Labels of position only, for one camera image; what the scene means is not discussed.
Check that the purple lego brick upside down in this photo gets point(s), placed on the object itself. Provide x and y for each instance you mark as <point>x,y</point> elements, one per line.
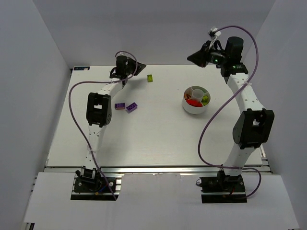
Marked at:
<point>130,108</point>

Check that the red lego brick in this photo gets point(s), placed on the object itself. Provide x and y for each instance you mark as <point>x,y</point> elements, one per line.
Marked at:
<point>194,103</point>

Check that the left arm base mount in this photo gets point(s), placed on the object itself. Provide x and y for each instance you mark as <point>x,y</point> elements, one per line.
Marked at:
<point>101,191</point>

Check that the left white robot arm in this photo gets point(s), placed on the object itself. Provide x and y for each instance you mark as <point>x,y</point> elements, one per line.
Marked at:
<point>99,114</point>

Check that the orange lego brick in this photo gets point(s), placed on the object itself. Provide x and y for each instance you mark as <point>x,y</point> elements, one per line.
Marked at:
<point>187,96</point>

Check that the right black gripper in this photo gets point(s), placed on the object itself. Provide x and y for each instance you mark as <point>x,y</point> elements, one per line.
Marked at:
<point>206,55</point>

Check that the blue label left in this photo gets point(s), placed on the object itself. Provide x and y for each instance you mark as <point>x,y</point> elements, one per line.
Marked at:
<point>83,68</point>

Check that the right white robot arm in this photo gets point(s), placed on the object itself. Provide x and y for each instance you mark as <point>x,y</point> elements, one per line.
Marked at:
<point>254,124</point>

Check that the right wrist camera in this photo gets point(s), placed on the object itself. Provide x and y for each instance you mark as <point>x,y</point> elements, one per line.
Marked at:
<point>214,34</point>

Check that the white divided round container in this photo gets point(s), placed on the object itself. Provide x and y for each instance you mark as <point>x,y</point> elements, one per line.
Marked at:
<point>196,93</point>

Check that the yellow lego piece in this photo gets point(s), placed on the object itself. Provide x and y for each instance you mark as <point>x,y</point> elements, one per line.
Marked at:
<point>205,100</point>

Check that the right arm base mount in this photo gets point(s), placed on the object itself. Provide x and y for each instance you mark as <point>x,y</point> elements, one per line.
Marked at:
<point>215,190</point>

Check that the purple lego brick studs up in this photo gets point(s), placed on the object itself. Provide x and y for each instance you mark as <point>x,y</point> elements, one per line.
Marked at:
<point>120,106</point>

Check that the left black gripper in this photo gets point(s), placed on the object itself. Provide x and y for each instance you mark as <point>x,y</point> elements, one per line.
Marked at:
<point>132,67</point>

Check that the yellow-green lego brick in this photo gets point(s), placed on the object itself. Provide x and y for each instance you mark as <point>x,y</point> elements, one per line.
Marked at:
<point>149,78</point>

